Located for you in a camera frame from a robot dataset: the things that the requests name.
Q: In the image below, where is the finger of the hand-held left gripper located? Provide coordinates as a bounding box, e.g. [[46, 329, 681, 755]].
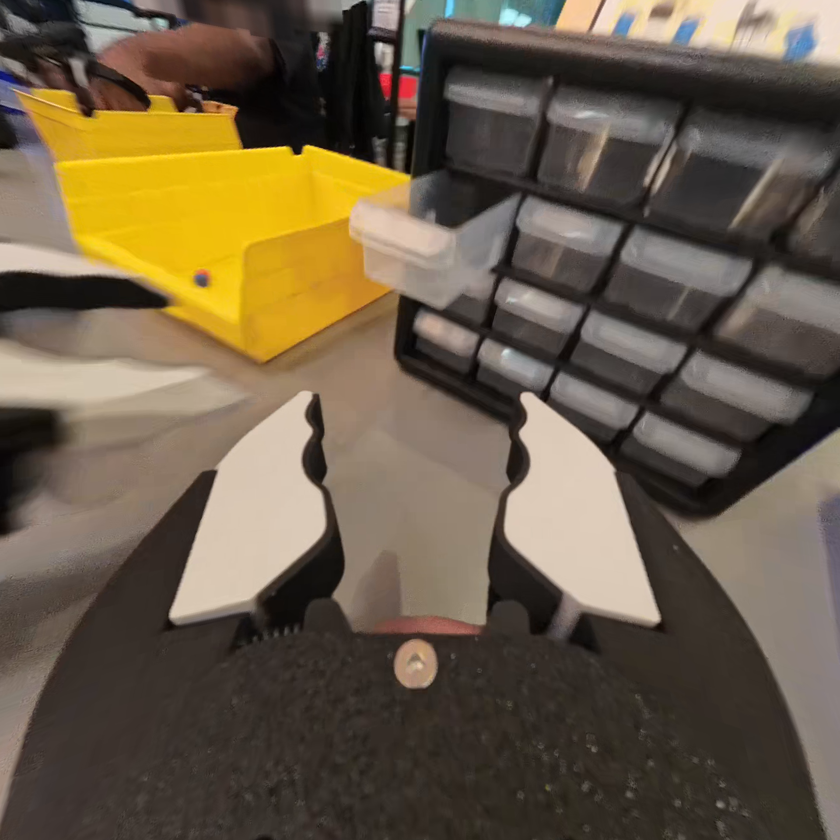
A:
[[0, 341, 253, 427], [0, 244, 173, 315]]

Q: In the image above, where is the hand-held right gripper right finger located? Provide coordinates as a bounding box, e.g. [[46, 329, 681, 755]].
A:
[[487, 391, 662, 641]]

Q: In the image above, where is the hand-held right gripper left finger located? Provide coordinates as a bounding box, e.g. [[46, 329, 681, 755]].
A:
[[168, 391, 346, 627]]

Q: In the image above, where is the yellow plastic bin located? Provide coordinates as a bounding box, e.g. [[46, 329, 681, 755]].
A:
[[56, 146, 411, 365], [13, 88, 244, 161]]

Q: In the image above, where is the set of clear cabinet drawers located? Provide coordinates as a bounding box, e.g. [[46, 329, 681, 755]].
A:
[[412, 66, 840, 487]]

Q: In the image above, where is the clear plastic drawer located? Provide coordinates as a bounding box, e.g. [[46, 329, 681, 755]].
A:
[[349, 172, 524, 309]]

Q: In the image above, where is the black drawer cabinet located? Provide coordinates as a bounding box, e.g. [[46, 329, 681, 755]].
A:
[[392, 18, 840, 519]]

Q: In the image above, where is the dark hanging jacket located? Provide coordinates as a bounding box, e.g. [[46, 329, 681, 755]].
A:
[[326, 0, 393, 161]]

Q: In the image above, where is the printed instruction sheet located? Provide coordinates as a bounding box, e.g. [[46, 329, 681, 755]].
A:
[[591, 0, 821, 63]]

